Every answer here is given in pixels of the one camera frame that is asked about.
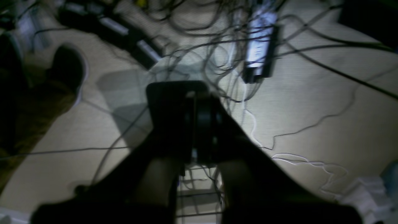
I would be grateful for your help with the black power adapter bricks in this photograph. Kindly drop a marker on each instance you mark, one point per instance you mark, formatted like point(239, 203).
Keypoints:
point(97, 17)

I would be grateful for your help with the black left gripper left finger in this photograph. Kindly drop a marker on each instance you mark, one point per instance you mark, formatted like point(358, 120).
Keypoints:
point(142, 188)

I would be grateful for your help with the white labelled power strip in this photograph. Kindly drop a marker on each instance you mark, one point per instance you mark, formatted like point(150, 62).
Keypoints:
point(263, 35)

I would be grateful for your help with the black and white shoe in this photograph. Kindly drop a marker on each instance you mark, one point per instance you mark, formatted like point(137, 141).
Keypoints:
point(70, 67)

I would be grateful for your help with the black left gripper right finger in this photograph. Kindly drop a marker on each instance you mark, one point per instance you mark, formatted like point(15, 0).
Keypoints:
point(256, 189)

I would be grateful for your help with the blue plastic storage box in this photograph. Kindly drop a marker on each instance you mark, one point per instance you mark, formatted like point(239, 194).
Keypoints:
point(375, 18)

